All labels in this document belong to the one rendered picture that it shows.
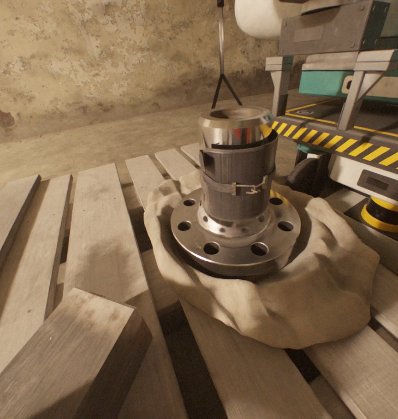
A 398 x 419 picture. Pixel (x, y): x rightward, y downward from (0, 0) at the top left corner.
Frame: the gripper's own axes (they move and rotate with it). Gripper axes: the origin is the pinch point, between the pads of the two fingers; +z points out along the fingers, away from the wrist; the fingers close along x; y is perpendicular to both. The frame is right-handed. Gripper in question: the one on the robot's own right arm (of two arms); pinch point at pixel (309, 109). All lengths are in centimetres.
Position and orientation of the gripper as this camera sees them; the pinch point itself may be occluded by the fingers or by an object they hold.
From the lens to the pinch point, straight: 42.9
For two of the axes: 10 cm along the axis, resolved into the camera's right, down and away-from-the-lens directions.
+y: 8.6, -3.6, 3.7
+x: -5.1, -4.7, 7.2
